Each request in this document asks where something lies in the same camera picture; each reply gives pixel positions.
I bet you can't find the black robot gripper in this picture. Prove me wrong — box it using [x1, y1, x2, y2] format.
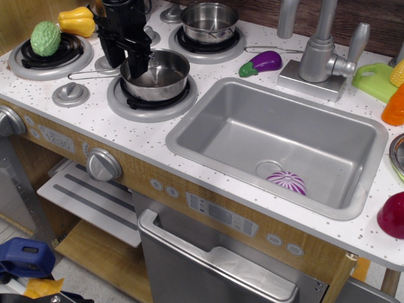
[94, 1, 152, 79]

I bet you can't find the steel saucepan with wire handle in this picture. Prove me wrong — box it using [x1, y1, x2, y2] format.
[68, 49, 190, 102]

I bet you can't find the left rear stove burner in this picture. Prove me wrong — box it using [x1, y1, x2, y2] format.
[8, 33, 93, 81]

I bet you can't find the stove burner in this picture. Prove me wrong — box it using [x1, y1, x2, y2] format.
[8, 33, 93, 81]
[169, 26, 246, 64]
[107, 76, 198, 123]

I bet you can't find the front stove burner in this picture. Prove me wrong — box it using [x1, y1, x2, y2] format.
[107, 76, 198, 123]

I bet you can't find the right rear stove burner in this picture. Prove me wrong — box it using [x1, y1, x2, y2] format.
[169, 26, 246, 64]

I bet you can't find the silver countertop knob middle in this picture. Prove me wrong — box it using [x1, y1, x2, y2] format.
[95, 56, 120, 76]

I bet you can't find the silver countertop knob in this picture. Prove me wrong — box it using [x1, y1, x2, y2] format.
[95, 56, 120, 76]
[160, 4, 182, 24]
[52, 82, 90, 107]

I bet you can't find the silver countertop knob hidden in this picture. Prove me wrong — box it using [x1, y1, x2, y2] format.
[144, 26, 161, 47]

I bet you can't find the yellow toy bell pepper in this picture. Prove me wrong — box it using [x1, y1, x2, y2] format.
[58, 6, 95, 38]

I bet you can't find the silver countertop knob rear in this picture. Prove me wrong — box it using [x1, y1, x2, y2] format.
[160, 4, 182, 24]

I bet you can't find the silver countertop knob front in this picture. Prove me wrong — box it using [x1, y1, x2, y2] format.
[52, 82, 90, 107]

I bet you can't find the green bumpy toy vegetable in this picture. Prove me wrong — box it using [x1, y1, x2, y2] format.
[30, 21, 61, 57]

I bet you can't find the steel pot on rear burner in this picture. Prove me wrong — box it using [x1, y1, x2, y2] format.
[180, 2, 239, 44]

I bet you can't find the silver oven dial centre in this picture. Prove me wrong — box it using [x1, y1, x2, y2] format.
[86, 148, 122, 182]

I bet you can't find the silver oven dial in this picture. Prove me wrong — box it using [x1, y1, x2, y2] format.
[1, 105, 27, 137]
[86, 148, 122, 182]

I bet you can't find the silver oven dial left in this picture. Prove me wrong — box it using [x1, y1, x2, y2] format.
[1, 105, 27, 137]

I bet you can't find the purple toy eggplant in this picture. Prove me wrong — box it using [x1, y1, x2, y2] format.
[239, 50, 283, 78]

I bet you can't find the white oven rack shelf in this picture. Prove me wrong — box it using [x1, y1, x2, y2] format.
[37, 160, 141, 248]

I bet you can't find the silver toy faucet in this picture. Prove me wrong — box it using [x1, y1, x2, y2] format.
[277, 1, 370, 102]

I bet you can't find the grey plastic sink basin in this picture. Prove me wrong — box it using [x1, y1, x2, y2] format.
[166, 78, 389, 220]

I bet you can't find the purple striped toy onion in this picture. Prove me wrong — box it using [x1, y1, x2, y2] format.
[266, 171, 307, 196]

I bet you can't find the silver dishwasher door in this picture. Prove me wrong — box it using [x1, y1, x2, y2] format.
[137, 201, 329, 303]

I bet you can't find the blue clamp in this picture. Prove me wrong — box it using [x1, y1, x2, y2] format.
[1, 237, 56, 279]

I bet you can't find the green toy cutting board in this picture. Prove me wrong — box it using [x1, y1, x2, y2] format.
[352, 63, 398, 104]

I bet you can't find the yellow tape piece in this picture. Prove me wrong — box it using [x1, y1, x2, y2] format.
[23, 278, 64, 299]

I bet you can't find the yellow toy corn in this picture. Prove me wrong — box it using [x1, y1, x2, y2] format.
[389, 60, 404, 87]

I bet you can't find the orange toy carrot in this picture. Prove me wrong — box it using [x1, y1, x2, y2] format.
[381, 85, 404, 126]

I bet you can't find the steel bowl at right edge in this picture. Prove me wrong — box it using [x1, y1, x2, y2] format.
[389, 134, 404, 181]

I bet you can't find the red toy fruit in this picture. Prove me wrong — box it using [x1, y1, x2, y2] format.
[377, 192, 403, 239]

